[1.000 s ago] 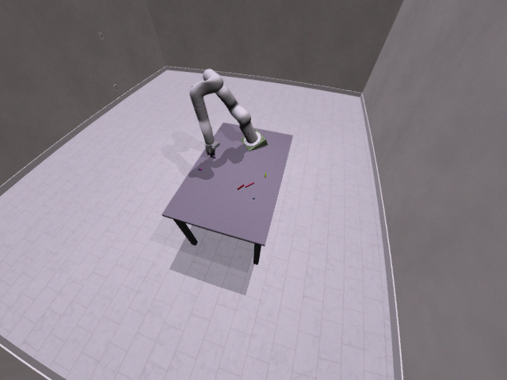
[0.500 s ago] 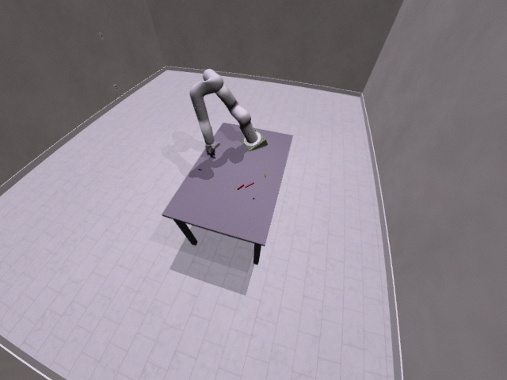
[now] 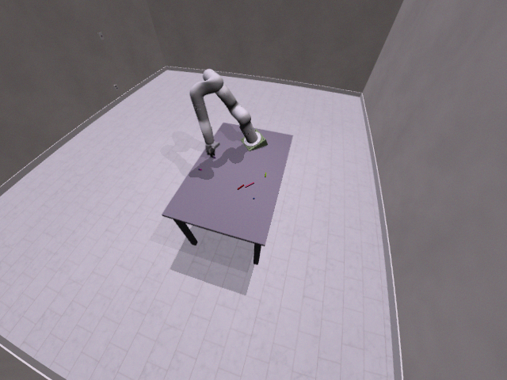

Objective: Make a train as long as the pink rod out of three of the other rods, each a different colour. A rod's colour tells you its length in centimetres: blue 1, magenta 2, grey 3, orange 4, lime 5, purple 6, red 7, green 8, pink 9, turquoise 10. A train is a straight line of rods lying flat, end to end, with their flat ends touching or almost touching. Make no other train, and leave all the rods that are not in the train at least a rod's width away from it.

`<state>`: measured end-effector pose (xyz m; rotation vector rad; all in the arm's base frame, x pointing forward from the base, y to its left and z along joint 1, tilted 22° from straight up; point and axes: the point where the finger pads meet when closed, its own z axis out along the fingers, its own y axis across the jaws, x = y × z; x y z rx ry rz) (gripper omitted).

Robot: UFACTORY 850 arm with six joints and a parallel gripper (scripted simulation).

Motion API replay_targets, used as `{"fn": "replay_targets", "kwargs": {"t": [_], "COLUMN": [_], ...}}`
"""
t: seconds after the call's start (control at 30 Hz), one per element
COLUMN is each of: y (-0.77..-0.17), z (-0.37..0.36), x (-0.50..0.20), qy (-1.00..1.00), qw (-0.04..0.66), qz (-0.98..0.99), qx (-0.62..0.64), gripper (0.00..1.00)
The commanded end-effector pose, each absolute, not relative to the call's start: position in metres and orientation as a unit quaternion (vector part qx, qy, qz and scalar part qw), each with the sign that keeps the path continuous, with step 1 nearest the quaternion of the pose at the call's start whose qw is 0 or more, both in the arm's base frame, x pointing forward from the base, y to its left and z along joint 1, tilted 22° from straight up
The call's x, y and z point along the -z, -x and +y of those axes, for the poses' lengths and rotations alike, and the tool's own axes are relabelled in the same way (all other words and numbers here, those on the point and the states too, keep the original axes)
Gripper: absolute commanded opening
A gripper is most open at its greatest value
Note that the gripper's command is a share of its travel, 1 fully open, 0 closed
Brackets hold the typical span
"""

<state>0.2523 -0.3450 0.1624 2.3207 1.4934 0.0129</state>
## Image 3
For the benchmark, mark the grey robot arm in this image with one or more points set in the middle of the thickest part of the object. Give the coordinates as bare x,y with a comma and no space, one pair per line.
215,85

